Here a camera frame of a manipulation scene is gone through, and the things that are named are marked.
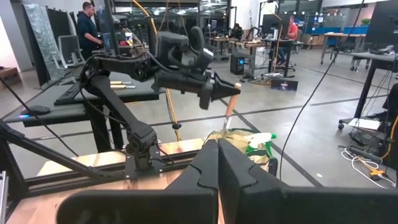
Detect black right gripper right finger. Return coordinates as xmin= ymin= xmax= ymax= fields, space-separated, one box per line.
xmin=218 ymin=138 xmax=287 ymax=224

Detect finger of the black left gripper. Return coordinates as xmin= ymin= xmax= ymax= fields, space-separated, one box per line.
xmin=212 ymin=73 xmax=242 ymax=93
xmin=211 ymin=90 xmax=241 ymax=102

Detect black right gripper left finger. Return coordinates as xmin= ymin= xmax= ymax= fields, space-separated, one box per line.
xmin=169 ymin=139 xmax=220 ymax=224

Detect wide silver trowel wooden handle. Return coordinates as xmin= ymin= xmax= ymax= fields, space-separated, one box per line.
xmin=222 ymin=82 xmax=243 ymax=131

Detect green spray bottle white nozzle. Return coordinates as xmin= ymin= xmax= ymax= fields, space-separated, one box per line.
xmin=243 ymin=132 xmax=277 ymax=156

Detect black lit computer tower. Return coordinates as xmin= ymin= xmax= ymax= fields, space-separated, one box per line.
xmin=229 ymin=54 xmax=246 ymax=75

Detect person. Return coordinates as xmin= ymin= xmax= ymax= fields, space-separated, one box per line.
xmin=278 ymin=14 xmax=299 ymax=66
xmin=76 ymin=1 xmax=103 ymax=60
xmin=231 ymin=23 xmax=245 ymax=40

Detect black floor box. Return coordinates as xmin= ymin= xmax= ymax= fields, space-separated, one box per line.
xmin=270 ymin=77 xmax=299 ymax=91

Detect black side desk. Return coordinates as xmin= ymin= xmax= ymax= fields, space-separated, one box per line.
xmin=2 ymin=71 xmax=165 ymax=153

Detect black keyboard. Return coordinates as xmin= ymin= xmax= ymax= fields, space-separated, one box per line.
xmin=54 ymin=80 xmax=85 ymax=106

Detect grey office chair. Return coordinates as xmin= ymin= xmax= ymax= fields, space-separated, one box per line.
xmin=57 ymin=34 xmax=83 ymax=68

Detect white paper sheet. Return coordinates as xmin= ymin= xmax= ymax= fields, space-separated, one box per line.
xmin=348 ymin=117 xmax=382 ymax=131

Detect grey padded panel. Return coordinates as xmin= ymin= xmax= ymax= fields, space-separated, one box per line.
xmin=23 ymin=2 xmax=66 ymax=82

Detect black computer mouse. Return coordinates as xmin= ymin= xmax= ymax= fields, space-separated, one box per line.
xmin=20 ymin=105 xmax=51 ymax=118

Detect black wheeled desk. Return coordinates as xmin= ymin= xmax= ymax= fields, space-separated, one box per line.
xmin=338 ymin=46 xmax=398 ymax=131

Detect black monitor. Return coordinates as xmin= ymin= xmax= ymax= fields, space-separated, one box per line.
xmin=365 ymin=0 xmax=398 ymax=47

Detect brown wooden crate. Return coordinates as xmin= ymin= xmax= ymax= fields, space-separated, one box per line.
xmin=0 ymin=67 xmax=22 ymax=90

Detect yellow cable with black knob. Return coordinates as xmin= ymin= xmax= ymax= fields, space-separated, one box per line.
xmin=132 ymin=0 xmax=183 ymax=142

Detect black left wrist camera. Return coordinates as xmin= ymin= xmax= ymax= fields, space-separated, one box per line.
xmin=155 ymin=30 xmax=191 ymax=63

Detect black hanging cable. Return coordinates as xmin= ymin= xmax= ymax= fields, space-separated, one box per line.
xmin=278 ymin=0 xmax=366 ymax=181

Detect white coiled cable yellow plug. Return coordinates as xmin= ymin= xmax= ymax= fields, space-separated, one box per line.
xmin=341 ymin=147 xmax=397 ymax=189

